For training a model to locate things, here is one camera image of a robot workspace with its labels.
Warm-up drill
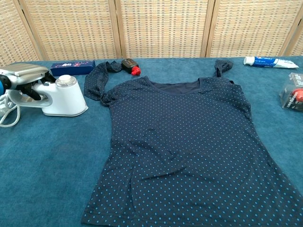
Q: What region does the white power plug and cord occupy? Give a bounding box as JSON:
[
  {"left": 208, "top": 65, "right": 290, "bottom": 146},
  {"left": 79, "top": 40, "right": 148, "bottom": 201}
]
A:
[{"left": 0, "top": 93, "right": 21, "bottom": 128}]

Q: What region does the black bottle with red cap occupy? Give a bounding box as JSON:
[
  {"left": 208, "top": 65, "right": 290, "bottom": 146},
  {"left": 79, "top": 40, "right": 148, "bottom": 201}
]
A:
[{"left": 121, "top": 58, "right": 142, "bottom": 76}]

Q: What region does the woven wicker folding screen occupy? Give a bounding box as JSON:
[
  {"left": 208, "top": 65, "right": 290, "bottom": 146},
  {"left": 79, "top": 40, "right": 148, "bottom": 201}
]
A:
[{"left": 0, "top": 0, "right": 303, "bottom": 69}]

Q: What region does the white blue toothpaste tube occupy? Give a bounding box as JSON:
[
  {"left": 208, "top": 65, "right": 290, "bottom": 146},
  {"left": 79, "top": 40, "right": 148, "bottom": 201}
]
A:
[{"left": 243, "top": 56, "right": 300, "bottom": 69}]

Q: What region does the dark blue rectangular carton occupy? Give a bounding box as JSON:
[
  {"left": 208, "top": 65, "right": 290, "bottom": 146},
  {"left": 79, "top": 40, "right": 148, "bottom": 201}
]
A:
[{"left": 50, "top": 60, "right": 96, "bottom": 77}]

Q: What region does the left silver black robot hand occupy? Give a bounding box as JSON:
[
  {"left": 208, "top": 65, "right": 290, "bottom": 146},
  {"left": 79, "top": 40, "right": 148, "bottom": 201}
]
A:
[{"left": 0, "top": 63, "right": 57, "bottom": 101}]

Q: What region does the white handheld steam iron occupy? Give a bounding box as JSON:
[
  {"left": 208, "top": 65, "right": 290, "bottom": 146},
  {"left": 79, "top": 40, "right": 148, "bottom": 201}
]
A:
[{"left": 8, "top": 74, "right": 89, "bottom": 118}]

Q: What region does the navy polka dot shirt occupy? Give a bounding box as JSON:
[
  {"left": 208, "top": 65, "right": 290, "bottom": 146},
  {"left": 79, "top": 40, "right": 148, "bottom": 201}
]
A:
[{"left": 81, "top": 59, "right": 303, "bottom": 227}]

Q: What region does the clear box with red pieces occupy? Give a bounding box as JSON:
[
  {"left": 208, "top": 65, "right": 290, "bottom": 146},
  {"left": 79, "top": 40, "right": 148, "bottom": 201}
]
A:
[{"left": 278, "top": 72, "right": 303, "bottom": 111}]

